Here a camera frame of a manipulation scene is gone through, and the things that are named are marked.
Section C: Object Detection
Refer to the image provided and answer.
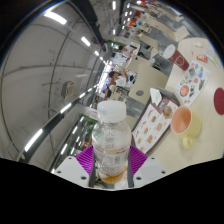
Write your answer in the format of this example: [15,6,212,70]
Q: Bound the ceiling air unit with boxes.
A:
[63,80,77,98]

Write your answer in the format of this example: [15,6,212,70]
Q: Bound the yellow mug peach inside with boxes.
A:
[169,105,203,149]

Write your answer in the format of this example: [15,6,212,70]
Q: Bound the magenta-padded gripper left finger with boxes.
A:
[53,144,98,189]

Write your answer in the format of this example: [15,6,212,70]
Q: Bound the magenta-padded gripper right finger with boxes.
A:
[127,144,169,189]

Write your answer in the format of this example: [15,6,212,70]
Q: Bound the beige cafeteria chairs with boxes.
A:
[113,0,191,108]

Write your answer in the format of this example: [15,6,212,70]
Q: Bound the clear plastic wrapper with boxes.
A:
[203,44,222,69]

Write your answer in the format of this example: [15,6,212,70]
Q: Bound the clear tea bottle white cap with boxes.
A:
[91,99,133,185]

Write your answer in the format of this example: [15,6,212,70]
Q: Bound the printed paper tray liner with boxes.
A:
[132,99,178,154]

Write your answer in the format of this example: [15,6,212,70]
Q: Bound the dark brown food tray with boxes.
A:
[131,87,181,155]

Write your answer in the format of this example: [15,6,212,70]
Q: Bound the person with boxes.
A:
[117,44,134,59]
[108,68,129,88]

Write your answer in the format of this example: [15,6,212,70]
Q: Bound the ceiling lights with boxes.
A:
[23,0,144,158]

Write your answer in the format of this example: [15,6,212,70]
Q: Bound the colourful sticker sheet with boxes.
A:
[174,59,212,107]

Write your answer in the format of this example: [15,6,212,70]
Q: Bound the crumpled white napkin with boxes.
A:
[149,87,163,106]

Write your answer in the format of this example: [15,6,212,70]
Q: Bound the red paper cup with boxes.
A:
[162,44,190,72]

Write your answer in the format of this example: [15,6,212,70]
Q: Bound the small red sauce packet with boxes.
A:
[196,54,209,64]

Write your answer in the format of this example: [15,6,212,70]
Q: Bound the flat round red coaster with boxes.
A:
[213,87,224,116]

